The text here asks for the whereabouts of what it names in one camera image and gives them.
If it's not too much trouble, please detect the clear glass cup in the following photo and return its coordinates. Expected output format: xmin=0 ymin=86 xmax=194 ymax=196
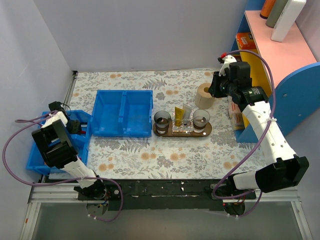
xmin=193 ymin=109 xmax=210 ymax=133

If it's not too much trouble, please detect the white toothpaste tube black cap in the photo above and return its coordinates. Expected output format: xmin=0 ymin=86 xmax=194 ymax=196
xmin=182 ymin=103 xmax=192 ymax=125

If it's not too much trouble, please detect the yellow toothpaste tube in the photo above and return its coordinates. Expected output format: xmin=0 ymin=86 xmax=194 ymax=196
xmin=174 ymin=107 xmax=184 ymax=127

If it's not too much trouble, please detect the clear acrylic holder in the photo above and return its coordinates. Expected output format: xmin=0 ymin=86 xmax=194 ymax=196
xmin=171 ymin=111 xmax=194 ymax=135

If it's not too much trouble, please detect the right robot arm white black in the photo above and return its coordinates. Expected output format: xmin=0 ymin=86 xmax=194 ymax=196
xmin=208 ymin=60 xmax=309 ymax=199

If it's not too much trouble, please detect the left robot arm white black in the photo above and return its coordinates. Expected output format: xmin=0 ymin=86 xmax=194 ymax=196
xmin=31 ymin=110 xmax=107 ymax=200

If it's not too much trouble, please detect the oval wooden tray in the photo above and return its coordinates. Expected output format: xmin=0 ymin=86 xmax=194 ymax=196
xmin=152 ymin=120 xmax=213 ymax=138

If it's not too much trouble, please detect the brown toilet paper roll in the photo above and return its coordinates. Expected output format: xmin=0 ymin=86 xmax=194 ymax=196
xmin=195 ymin=83 xmax=215 ymax=110

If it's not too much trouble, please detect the blue double bin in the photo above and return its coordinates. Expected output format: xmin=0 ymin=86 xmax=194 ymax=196
xmin=90 ymin=90 xmax=153 ymax=138

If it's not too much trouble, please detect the orange snack box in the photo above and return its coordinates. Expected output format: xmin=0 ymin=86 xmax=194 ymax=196
xmin=235 ymin=32 xmax=256 ymax=50

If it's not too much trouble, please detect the colourful shelf unit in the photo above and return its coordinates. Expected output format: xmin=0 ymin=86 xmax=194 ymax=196
xmin=238 ymin=0 xmax=320 ymax=136

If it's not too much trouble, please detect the orange bottle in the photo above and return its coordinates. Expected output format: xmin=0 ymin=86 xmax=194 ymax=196
xmin=259 ymin=0 xmax=276 ymax=19

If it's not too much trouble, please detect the grey bottle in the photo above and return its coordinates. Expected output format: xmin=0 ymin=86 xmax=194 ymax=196
xmin=265 ymin=0 xmax=288 ymax=28

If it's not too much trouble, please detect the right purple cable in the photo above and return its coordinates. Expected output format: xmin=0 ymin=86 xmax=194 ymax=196
xmin=211 ymin=49 xmax=277 ymax=218

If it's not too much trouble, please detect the aluminium rail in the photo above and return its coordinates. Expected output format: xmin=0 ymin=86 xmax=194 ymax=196
xmin=21 ymin=185 xmax=303 ymax=240

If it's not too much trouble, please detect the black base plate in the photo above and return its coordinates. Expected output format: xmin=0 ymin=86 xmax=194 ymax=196
xmin=77 ymin=178 xmax=247 ymax=212

